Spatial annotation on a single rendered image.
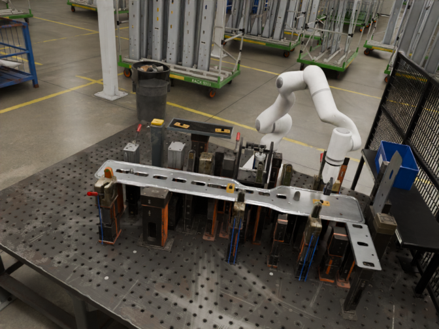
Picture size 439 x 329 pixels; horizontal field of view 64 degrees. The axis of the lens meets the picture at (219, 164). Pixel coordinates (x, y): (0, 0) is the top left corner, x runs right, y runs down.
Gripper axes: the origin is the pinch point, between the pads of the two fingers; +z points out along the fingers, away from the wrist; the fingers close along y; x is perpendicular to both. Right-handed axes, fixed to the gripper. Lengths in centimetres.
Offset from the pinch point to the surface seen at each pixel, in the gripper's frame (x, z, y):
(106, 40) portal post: -261, 29, -336
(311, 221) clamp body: -7.8, 4.6, 22.3
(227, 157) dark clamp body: -51, 2, -18
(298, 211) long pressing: -12.2, 9.0, 10.3
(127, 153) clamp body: -107, 5, -12
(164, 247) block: -76, 38, 20
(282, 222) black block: -19.7, 9.9, 20.0
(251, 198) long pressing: -35.5, 9.0, 6.3
